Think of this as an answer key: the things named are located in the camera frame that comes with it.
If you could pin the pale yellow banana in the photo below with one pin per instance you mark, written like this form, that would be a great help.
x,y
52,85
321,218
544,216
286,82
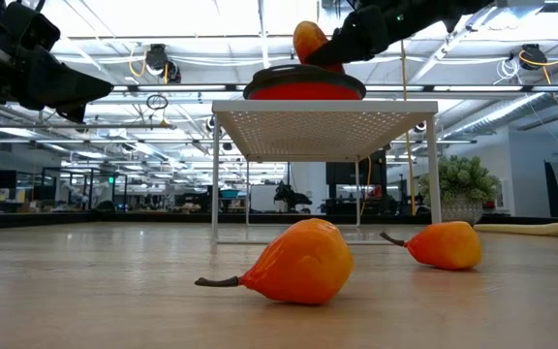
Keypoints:
x,y
521,229

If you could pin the green succulent in pot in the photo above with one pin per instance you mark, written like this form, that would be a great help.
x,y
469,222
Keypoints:
x,y
458,186

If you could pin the black table frame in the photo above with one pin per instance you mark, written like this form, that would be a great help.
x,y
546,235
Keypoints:
x,y
114,219

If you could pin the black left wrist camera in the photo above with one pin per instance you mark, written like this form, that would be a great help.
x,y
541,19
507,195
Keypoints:
x,y
31,26

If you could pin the white perforated metal shelf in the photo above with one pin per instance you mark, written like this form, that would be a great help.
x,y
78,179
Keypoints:
x,y
327,131

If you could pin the red orange mango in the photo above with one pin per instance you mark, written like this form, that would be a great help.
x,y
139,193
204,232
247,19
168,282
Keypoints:
x,y
308,39

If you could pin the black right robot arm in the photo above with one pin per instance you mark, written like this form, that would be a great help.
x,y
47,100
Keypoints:
x,y
434,12

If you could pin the red and grey colander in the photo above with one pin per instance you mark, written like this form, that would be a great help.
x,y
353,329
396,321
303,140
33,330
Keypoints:
x,y
303,89

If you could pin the small orange pear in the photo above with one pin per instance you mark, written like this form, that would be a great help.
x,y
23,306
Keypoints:
x,y
446,246
303,264

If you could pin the teal bin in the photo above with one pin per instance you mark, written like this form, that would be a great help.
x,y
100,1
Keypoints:
x,y
229,193

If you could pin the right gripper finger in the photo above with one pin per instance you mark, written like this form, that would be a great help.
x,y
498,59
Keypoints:
x,y
337,53

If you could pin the black background robot arm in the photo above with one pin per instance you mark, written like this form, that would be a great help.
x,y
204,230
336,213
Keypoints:
x,y
291,198

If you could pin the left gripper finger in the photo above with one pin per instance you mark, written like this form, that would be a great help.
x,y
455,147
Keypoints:
x,y
73,114
66,85

